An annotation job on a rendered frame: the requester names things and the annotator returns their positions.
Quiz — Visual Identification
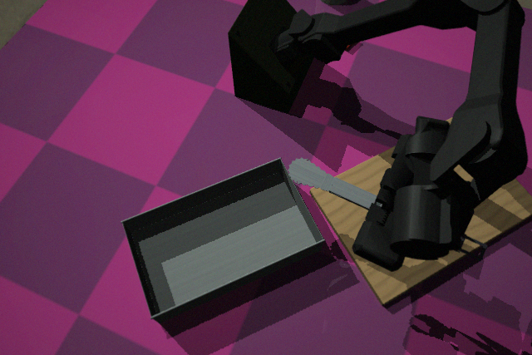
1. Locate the wooden board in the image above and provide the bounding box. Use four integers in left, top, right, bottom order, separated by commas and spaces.
309, 146, 532, 306

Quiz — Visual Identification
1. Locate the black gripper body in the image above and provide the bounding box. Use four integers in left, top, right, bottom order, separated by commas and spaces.
352, 134, 413, 272

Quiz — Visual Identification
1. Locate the dark grey rectangular tin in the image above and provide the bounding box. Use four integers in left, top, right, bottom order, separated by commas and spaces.
121, 157, 326, 323

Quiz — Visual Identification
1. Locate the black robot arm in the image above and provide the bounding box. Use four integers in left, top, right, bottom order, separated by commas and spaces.
268, 0, 528, 260

